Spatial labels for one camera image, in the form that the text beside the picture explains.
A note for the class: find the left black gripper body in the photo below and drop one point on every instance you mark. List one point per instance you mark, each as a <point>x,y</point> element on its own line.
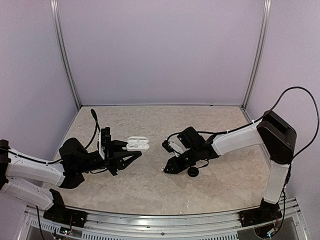
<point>110,163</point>

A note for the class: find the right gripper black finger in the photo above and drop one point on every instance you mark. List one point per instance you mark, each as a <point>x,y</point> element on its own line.
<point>173,159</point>
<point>173,168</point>

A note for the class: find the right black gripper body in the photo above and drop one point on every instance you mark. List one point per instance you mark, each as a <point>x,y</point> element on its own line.
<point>192,158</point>

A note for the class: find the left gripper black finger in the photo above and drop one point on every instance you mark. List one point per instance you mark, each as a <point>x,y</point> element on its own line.
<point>124,159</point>
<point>118,146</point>

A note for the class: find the white earbud charging case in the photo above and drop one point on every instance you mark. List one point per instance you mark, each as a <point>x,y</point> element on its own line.
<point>137,143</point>

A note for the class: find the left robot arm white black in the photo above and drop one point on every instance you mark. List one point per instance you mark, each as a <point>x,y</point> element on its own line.
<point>17,170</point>

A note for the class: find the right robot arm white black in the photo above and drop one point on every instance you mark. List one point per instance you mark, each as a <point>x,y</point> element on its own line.
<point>231,170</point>

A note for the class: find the black round disc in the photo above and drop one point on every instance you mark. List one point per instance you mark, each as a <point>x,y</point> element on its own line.
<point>193,172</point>

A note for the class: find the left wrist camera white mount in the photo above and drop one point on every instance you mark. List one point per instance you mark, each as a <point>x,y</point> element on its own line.
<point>104,140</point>

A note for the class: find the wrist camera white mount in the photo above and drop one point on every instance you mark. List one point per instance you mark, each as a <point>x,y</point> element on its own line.
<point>172,147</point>
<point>104,140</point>

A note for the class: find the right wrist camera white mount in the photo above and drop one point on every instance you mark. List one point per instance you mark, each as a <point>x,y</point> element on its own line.
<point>172,147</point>

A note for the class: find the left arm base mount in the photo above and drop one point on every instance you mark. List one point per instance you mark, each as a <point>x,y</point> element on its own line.
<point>66,216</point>

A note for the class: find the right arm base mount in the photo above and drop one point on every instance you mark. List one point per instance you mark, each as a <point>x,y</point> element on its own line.
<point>258,216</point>

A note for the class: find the front aluminium rail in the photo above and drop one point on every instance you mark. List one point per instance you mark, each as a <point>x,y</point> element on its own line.
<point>101,225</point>

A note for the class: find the left aluminium frame post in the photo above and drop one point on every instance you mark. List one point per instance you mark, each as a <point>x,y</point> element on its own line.
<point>54,5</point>

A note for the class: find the aluminium frame post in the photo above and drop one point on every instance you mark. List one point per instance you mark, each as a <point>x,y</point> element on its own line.
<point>258,53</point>
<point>54,5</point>

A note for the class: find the right aluminium frame post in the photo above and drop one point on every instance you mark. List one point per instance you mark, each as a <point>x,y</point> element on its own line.
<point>258,53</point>

